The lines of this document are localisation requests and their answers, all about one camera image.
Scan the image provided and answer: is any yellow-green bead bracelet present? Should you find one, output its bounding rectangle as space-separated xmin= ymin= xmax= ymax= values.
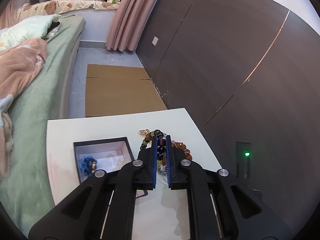
xmin=140 ymin=133 xmax=153 ymax=151

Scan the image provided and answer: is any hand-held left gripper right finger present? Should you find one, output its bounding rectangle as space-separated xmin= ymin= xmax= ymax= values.
xmin=165 ymin=135 xmax=293 ymax=240

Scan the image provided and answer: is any floral cream quilt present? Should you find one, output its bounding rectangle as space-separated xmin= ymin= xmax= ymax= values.
xmin=16 ymin=0 xmax=122 ymax=18

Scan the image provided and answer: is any brown seed bead bracelet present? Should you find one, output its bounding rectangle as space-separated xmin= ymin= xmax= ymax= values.
xmin=171 ymin=141 xmax=193 ymax=161

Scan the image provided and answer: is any blue bead bracelet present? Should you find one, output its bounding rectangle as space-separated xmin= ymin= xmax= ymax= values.
xmin=79 ymin=156 xmax=98 ymax=174

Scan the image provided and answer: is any bed with green sheet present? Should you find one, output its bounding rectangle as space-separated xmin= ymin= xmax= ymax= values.
xmin=0 ymin=15 xmax=87 ymax=238

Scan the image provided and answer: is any black jewelry box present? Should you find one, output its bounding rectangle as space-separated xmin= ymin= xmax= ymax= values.
xmin=73 ymin=137 xmax=148 ymax=199

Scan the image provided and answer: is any dark bead bracelet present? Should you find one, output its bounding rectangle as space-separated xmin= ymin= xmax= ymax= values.
xmin=149 ymin=129 xmax=167 ymax=167

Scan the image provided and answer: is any flat cardboard sheet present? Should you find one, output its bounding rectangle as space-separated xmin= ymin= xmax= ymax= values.
xmin=85 ymin=64 xmax=168 ymax=118

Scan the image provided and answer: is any pale green quilt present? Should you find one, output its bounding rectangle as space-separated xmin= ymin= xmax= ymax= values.
xmin=0 ymin=14 xmax=62 ymax=52

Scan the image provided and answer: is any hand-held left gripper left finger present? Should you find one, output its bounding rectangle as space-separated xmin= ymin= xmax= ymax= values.
xmin=28 ymin=137 xmax=158 ymax=240

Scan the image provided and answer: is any wall outlet with green light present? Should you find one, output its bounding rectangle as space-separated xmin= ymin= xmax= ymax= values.
xmin=235 ymin=141 xmax=251 ymax=180

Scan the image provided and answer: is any pink curtain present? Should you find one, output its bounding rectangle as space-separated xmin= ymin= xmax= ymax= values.
xmin=105 ymin=0 xmax=168 ymax=53

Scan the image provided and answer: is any pink fleece blanket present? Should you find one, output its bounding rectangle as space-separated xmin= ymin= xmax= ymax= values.
xmin=0 ymin=38 xmax=48 ymax=178

